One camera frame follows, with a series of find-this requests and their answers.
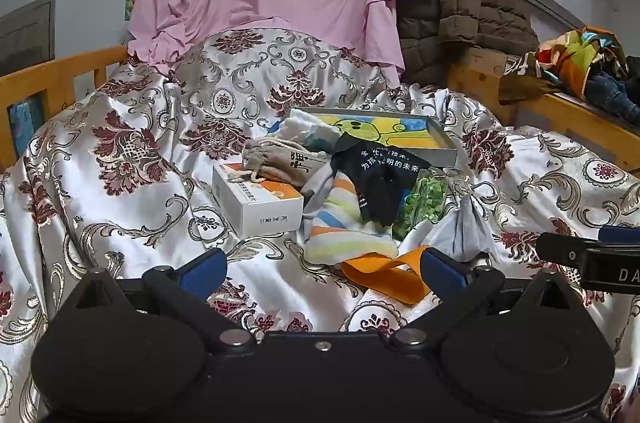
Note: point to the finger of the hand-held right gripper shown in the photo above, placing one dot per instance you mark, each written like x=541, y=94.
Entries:
x=565, y=248
x=622, y=234

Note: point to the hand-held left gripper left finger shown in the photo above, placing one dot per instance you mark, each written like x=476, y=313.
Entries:
x=202, y=275

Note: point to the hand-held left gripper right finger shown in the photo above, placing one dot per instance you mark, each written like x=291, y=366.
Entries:
x=442, y=275

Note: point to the grey cloth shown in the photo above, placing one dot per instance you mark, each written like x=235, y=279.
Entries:
x=462, y=233

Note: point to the pastel striped sock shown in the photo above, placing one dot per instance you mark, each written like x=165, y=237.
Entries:
x=337, y=223

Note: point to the black printed cloth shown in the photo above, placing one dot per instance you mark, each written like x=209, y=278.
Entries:
x=380, y=175

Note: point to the yellow picture tray box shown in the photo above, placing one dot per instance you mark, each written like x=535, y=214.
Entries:
x=395, y=128

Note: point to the white sock with blue bands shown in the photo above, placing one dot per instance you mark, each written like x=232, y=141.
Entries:
x=305, y=128

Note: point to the bag of green pieces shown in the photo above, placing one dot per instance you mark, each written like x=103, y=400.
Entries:
x=422, y=205

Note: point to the white and orange box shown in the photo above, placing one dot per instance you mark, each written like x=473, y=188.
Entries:
x=250, y=208

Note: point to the floral satin blanket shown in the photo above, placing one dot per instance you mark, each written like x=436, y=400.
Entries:
x=125, y=183

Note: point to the blue jeans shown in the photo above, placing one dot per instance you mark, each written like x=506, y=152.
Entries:
x=615, y=95

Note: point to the grey panel door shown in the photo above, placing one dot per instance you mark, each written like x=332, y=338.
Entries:
x=25, y=35

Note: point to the blue packet behind rail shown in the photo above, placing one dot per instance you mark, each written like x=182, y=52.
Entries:
x=27, y=123

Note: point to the curved wooden bed rail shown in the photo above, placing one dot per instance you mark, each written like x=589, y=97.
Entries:
x=55, y=73

